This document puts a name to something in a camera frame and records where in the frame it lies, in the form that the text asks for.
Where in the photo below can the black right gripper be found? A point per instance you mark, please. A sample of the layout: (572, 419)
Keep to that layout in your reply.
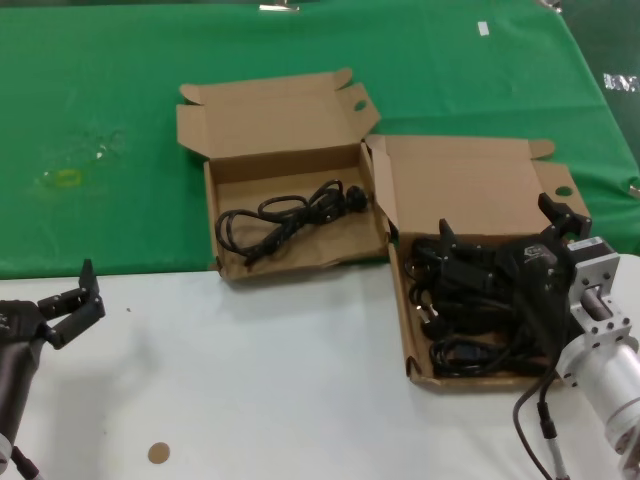
(537, 280)

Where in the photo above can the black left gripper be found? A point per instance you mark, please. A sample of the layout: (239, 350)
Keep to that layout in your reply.
(20, 322)

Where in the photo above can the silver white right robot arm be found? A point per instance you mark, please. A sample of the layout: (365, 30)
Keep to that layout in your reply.
(610, 360)

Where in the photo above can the open cardboard box, smooth lid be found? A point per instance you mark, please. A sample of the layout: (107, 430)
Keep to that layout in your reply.
(450, 190)

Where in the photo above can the open cardboard box, creased floor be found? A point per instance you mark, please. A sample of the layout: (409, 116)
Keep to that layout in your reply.
(280, 125)

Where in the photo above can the yellow tape square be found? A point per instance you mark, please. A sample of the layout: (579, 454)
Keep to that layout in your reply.
(68, 178)

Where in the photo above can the brown cardboard disc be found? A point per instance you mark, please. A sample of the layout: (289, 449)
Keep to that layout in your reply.
(159, 453)

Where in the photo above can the crumpled silver foil piece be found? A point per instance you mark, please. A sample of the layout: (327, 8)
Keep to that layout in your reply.
(620, 82)

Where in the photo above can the white tape strip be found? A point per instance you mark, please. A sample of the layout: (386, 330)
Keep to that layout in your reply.
(483, 28)

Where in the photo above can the green table cloth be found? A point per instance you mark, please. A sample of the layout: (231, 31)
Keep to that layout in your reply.
(100, 75)

